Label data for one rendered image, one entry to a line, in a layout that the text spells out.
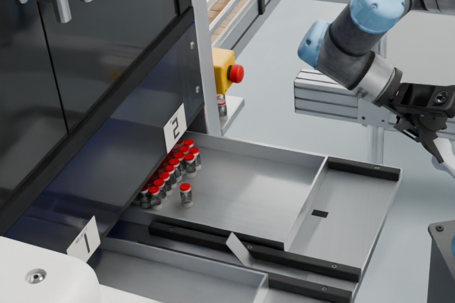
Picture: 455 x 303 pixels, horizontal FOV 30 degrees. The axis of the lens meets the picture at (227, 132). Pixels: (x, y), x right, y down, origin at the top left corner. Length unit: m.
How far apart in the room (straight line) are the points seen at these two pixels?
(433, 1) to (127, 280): 0.70
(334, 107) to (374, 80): 1.21
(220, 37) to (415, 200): 1.18
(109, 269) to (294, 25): 2.66
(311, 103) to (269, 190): 0.99
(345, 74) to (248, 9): 0.83
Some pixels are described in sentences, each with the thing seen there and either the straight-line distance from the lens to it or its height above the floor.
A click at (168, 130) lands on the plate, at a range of 1.58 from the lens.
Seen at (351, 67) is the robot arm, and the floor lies 1.21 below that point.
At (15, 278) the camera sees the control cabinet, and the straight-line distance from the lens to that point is 0.53.
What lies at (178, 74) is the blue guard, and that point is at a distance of 1.59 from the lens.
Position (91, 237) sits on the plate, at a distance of 1.40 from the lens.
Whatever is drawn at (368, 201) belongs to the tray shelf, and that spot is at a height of 0.88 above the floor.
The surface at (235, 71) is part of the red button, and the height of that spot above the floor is 1.01.
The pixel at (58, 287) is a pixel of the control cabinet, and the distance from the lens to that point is 0.51.
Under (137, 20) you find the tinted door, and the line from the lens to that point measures 1.44.
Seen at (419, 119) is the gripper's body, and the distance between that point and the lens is 1.42.
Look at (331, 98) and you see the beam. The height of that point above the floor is 0.51.
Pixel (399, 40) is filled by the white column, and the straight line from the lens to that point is 3.12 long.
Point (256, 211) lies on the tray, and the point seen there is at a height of 0.88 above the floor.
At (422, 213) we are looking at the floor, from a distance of 2.96.
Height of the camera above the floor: 1.94
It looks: 35 degrees down
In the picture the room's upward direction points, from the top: 6 degrees counter-clockwise
